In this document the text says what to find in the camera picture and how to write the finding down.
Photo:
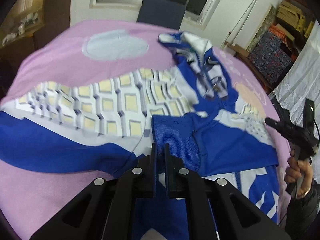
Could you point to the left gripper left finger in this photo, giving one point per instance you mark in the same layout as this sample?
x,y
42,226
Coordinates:
x,y
105,208

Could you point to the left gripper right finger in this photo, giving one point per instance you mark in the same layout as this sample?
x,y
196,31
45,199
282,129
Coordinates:
x,y
216,209

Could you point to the blue red white hoodie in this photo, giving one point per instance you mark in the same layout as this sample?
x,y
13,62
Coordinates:
x,y
150,119

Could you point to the person's right hand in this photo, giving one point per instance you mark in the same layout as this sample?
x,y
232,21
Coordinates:
x,y
296,170

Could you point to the white lace curtain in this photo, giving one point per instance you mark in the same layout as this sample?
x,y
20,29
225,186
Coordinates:
x,y
302,81

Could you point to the dark patterned gift boxes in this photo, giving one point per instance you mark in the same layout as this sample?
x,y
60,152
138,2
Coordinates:
x,y
274,55

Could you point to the low wooden side cabinet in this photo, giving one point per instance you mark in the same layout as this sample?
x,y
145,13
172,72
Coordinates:
x,y
242,55

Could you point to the stack of cardboard boxes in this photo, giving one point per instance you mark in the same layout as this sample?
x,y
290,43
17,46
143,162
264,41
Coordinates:
x,y
296,15

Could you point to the dark blue chair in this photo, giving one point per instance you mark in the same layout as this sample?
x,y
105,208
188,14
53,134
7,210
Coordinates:
x,y
162,13

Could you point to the wooden glass display cabinet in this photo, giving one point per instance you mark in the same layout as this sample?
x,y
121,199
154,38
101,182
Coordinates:
x,y
28,27

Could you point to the white board against wall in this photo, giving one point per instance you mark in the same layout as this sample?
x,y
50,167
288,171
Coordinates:
x,y
248,25

